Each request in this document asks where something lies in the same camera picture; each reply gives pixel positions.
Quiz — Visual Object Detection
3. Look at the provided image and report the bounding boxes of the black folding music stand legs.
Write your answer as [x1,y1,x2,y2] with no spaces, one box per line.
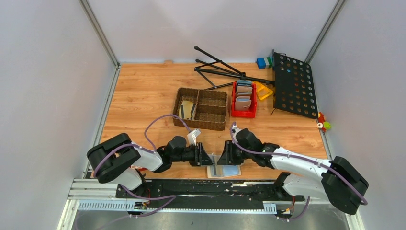
[194,46,275,90]

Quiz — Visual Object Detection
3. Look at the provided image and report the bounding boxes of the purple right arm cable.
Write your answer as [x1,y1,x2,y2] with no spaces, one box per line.
[229,122,369,222]

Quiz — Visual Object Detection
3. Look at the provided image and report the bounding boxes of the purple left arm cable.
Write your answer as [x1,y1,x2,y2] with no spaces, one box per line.
[92,114,177,223]

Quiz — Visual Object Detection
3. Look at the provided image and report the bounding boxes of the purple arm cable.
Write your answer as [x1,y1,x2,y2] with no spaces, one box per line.
[92,114,177,223]
[229,122,369,222]

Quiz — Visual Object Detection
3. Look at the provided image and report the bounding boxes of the yellow transparent tray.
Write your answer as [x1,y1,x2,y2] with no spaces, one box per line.
[254,82,273,101]

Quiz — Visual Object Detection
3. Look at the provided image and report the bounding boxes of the brown wicker divided basket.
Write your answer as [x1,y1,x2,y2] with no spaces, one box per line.
[172,88,227,131]

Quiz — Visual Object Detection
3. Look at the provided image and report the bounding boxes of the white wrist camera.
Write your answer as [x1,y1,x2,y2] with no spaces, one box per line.
[187,129,201,145]
[231,126,241,136]

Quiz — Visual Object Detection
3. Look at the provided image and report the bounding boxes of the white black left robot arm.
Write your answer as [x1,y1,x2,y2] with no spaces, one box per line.
[86,133,213,198]

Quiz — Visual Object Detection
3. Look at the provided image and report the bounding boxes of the red plastic bin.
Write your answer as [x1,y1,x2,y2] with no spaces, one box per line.
[230,80,257,118]

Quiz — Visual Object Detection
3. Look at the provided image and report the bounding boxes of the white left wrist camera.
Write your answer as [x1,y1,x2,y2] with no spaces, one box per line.
[187,129,201,145]

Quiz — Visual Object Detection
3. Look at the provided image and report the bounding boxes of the gold credit cards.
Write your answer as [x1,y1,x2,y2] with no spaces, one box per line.
[179,100,197,120]

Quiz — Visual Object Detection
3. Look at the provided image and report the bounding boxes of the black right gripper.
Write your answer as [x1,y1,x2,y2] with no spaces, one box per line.
[217,141,253,166]

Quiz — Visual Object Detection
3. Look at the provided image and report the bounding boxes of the red green small toy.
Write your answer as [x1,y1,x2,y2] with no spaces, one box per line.
[317,112,332,133]

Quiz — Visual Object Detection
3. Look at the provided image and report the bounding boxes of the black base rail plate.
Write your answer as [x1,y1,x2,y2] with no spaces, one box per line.
[133,179,305,210]

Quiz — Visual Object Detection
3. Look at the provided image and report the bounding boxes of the card holders in red bin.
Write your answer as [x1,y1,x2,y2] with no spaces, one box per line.
[234,80,253,111]

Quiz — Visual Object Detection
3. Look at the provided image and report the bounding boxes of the red white toy block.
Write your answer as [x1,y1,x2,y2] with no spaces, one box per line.
[130,165,147,172]

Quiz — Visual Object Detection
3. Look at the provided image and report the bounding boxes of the blue green toy block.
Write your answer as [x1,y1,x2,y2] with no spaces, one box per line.
[256,57,273,69]

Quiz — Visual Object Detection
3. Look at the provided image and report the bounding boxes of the white card holder wallet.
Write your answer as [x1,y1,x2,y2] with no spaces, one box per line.
[206,154,242,179]

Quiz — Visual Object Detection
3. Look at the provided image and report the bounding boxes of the black perforated music stand desk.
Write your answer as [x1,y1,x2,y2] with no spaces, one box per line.
[272,52,318,119]

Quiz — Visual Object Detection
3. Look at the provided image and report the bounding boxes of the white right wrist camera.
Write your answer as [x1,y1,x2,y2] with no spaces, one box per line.
[231,126,241,136]

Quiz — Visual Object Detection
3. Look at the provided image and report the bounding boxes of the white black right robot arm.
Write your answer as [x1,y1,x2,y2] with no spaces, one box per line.
[217,126,369,215]

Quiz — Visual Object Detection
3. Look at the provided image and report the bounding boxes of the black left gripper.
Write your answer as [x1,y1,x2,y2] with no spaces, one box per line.
[172,142,216,167]

